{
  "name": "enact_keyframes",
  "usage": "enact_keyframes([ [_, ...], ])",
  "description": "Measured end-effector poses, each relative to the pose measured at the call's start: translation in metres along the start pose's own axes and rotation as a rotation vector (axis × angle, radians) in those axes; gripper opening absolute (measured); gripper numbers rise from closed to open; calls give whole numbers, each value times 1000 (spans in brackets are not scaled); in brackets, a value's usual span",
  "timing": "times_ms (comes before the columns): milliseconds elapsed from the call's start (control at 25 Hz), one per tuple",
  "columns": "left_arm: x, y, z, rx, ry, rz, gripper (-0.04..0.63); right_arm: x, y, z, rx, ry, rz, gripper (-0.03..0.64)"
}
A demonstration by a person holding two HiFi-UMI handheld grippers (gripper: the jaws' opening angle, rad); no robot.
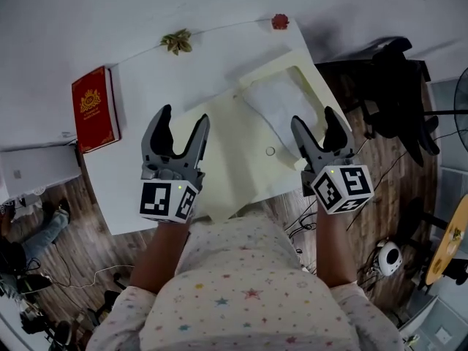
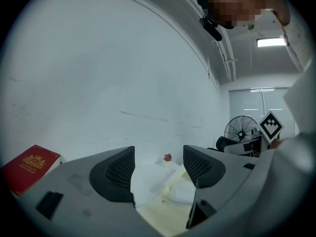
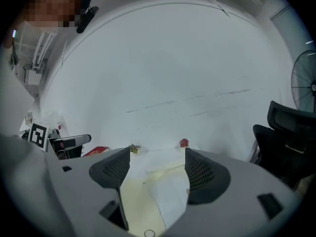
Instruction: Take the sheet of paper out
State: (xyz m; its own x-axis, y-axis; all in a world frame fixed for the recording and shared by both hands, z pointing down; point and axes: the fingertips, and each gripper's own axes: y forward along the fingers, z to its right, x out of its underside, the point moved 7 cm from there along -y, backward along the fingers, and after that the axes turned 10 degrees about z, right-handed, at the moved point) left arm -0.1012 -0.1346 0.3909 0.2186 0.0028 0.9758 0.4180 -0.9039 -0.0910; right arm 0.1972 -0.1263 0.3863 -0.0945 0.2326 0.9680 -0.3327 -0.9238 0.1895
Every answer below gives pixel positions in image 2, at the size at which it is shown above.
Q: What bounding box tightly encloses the black head camera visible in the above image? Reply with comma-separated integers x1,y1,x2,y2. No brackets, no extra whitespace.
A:
198,15,223,42

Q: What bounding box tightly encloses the cream sheet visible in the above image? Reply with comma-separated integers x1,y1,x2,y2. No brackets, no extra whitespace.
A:
135,163,198,235

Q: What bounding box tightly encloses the ceiling light panel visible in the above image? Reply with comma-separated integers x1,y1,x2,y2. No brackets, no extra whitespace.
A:
255,37,287,48

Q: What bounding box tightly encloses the white ceiling pipe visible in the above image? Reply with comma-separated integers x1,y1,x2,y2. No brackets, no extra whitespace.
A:
170,0,238,82

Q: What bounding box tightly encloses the black office chair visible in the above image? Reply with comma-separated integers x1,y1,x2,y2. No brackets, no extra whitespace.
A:
206,136,247,154

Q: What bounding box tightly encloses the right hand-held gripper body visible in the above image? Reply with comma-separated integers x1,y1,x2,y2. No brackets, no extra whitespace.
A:
237,110,285,157

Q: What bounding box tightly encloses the white A4 paper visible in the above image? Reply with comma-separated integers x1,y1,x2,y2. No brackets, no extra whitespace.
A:
169,180,197,204

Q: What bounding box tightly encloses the black standing fan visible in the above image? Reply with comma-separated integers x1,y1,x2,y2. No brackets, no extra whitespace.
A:
224,115,259,143

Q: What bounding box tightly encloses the red succulent plant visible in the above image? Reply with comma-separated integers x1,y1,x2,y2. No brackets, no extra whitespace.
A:
158,153,179,169

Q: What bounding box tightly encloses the person's right forearm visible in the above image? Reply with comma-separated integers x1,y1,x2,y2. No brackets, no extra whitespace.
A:
270,137,282,150

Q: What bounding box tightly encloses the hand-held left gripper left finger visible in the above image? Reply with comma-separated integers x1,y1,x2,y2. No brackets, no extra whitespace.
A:
17,146,164,237

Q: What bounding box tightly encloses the person's head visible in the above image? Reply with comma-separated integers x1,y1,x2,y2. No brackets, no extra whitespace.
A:
197,0,291,30

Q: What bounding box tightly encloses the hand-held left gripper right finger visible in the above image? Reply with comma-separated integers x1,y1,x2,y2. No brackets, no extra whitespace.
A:
172,144,311,237

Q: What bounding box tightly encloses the red hardcover book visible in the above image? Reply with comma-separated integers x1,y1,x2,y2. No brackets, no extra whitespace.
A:
1,144,62,198

